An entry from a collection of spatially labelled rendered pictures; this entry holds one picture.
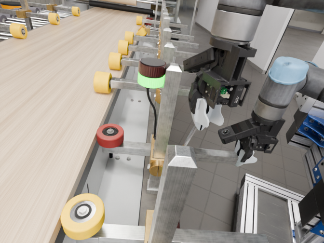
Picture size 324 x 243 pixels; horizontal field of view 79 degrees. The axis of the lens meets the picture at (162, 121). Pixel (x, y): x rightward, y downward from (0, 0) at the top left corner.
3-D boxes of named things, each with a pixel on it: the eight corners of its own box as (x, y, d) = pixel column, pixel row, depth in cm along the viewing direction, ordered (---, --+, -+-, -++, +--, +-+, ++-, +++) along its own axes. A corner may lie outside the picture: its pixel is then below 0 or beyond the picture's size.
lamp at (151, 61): (155, 132, 57) (166, 59, 45) (155, 145, 53) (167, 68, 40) (135, 129, 57) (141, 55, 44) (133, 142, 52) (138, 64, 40)
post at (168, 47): (157, 147, 93) (174, 42, 66) (157, 152, 90) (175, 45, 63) (150, 146, 93) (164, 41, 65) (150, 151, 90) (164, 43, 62)
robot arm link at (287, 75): (317, 63, 46) (304, 68, 42) (294, 103, 53) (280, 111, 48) (285, 53, 51) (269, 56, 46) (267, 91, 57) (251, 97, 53)
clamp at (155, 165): (164, 146, 69) (167, 135, 66) (165, 177, 58) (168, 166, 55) (148, 144, 68) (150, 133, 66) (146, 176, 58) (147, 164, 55)
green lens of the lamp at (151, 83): (163, 78, 48) (164, 70, 47) (163, 89, 43) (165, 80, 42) (139, 75, 47) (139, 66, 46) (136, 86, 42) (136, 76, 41)
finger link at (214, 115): (210, 141, 44) (222, 106, 39) (197, 127, 49) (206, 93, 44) (221, 140, 46) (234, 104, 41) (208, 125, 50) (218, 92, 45)
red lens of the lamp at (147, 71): (165, 68, 46) (166, 59, 45) (165, 78, 41) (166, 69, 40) (139, 65, 46) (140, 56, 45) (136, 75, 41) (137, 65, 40)
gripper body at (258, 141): (270, 155, 59) (290, 124, 52) (243, 154, 59) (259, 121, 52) (260, 139, 65) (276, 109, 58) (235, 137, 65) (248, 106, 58)
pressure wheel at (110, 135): (125, 149, 68) (126, 123, 62) (121, 167, 62) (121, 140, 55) (101, 147, 68) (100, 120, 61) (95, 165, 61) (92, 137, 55)
